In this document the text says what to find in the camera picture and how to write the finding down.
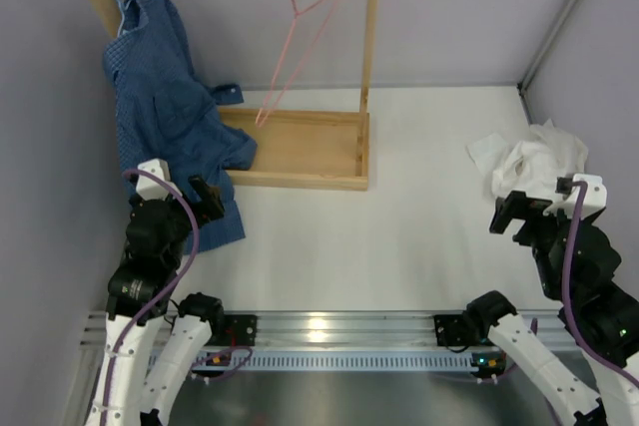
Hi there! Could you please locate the pink wire hanger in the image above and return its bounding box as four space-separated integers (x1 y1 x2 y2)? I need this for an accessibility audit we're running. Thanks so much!
255 0 344 128

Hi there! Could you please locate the white shirt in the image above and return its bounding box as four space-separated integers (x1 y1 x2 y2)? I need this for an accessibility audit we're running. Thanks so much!
466 120 589 201

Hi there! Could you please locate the blue checkered shirt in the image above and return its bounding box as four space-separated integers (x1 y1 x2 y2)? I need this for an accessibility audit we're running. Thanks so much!
103 0 258 251

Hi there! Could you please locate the wooden clothes rack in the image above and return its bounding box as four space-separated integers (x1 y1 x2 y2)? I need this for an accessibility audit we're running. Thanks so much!
89 0 378 191

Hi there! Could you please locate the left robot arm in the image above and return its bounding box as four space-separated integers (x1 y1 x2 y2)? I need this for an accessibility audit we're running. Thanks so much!
86 167 231 425

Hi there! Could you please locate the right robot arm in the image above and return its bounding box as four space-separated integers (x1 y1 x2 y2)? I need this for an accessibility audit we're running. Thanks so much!
455 176 638 425

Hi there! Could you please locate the grey slotted cable duct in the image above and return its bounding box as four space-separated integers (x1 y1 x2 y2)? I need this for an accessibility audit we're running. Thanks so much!
149 349 505 372

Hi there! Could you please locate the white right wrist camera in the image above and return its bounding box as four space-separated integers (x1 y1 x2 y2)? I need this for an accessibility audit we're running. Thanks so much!
543 174 607 219

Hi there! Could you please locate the aluminium corner frame post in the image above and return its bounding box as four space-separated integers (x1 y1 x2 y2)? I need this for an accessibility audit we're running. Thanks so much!
517 0 582 97

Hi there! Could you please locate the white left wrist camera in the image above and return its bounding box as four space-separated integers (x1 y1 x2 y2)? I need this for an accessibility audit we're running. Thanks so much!
125 159 175 201

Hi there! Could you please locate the aluminium mounting rail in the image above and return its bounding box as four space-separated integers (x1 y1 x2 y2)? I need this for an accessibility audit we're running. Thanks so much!
79 309 590 352

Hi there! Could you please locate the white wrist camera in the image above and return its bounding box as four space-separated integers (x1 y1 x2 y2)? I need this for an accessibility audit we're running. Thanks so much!
125 159 175 201
543 174 607 219

